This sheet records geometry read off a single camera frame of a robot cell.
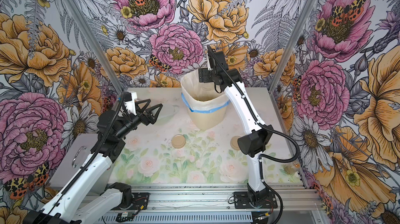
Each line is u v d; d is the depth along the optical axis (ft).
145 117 2.03
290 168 2.57
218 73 1.94
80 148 2.33
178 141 3.10
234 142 3.07
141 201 2.44
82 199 1.47
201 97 3.37
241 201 2.43
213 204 2.44
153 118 2.06
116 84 3.91
